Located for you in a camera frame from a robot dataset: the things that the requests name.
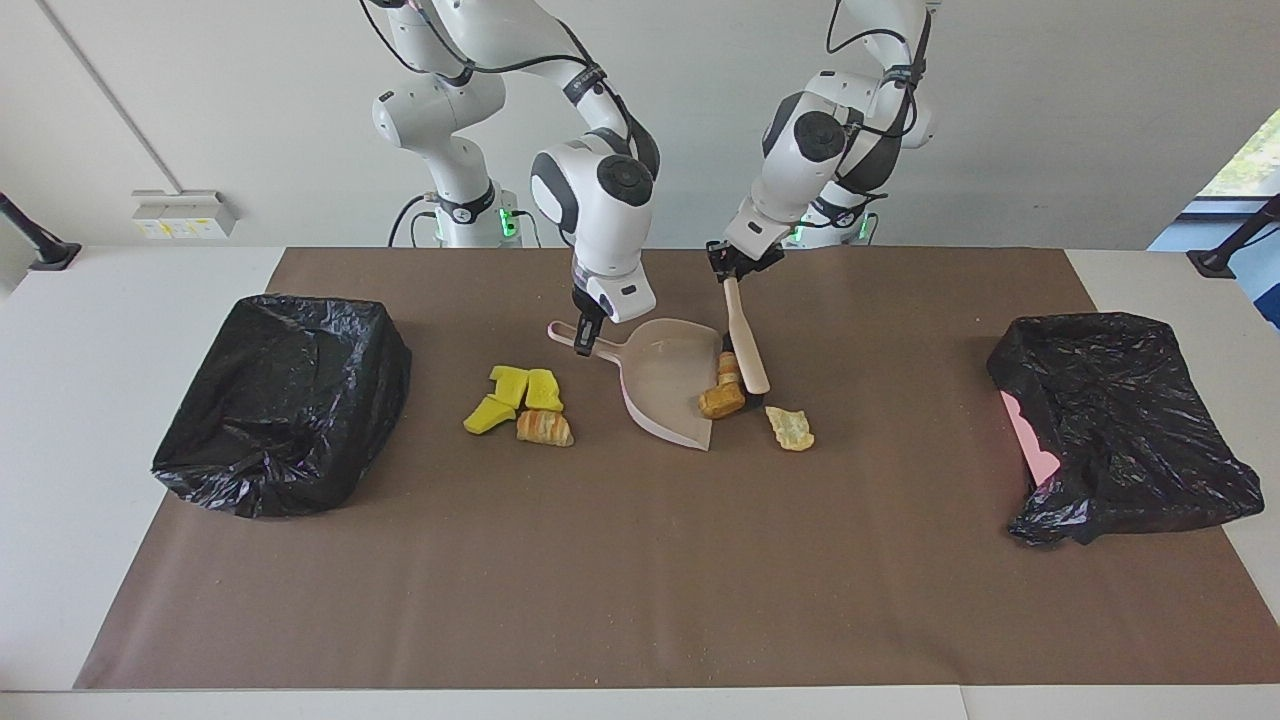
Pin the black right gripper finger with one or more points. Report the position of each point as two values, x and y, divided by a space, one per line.
590 335

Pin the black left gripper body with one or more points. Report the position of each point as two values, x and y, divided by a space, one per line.
745 262

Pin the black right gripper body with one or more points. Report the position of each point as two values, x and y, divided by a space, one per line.
590 305

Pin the beige hand brush black bristles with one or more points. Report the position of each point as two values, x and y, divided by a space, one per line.
748 345

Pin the beige plastic dustpan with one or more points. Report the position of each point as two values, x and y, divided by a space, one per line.
665 380

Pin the striped croissant toy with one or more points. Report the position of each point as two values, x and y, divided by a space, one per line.
545 428
728 368

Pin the yellow wedge sponge piece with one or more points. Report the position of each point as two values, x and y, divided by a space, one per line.
488 416

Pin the brown bread roll toy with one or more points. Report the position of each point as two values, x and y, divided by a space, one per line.
722 401

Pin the pale flaky bread toy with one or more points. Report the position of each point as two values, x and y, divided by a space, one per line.
790 428

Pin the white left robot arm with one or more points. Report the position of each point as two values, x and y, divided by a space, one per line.
800 170

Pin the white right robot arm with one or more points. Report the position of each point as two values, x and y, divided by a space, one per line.
600 210

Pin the bin lined with black bag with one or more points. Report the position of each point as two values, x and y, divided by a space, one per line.
280 400

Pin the pink plastic bin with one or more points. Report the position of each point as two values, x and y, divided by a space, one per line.
1035 445

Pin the loose black trash bag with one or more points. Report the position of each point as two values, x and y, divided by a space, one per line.
1130 420

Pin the brown paper table mat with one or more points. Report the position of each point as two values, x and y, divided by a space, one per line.
640 620

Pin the black clamp stand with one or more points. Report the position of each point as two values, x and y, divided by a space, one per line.
1220 260
45 250

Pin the window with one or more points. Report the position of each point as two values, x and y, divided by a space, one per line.
1255 165

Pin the white wall socket box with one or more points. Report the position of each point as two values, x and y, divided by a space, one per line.
183 213

